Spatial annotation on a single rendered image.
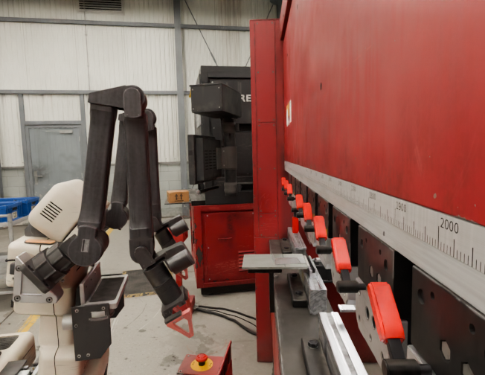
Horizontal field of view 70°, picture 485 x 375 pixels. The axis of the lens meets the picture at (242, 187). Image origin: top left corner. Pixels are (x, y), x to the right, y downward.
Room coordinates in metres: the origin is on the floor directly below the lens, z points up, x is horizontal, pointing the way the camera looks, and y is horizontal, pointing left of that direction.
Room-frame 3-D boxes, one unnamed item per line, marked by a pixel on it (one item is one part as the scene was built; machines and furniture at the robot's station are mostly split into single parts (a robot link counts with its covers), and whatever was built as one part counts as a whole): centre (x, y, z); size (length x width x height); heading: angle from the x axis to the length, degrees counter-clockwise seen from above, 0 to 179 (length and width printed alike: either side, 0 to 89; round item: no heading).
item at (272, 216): (2.41, -0.50, 1.15); 0.85 x 0.25 x 2.30; 87
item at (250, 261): (1.45, -0.13, 1.00); 0.26 x 0.18 x 0.01; 87
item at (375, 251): (0.47, -0.22, 1.26); 0.15 x 0.09 x 0.17; 177
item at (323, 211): (0.87, -0.24, 1.26); 0.15 x 0.09 x 0.17; 177
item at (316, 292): (1.39, -0.27, 0.92); 0.39 x 0.06 x 0.10; 177
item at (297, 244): (2.00, -0.30, 0.92); 0.50 x 0.06 x 0.10; 177
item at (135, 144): (0.89, 0.26, 1.40); 0.11 x 0.06 x 0.43; 10
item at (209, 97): (2.74, 0.17, 1.53); 0.51 x 0.25 x 0.85; 164
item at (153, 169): (1.31, 0.34, 1.40); 0.11 x 0.06 x 0.43; 10
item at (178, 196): (3.51, 0.66, 1.04); 0.30 x 0.26 x 0.12; 10
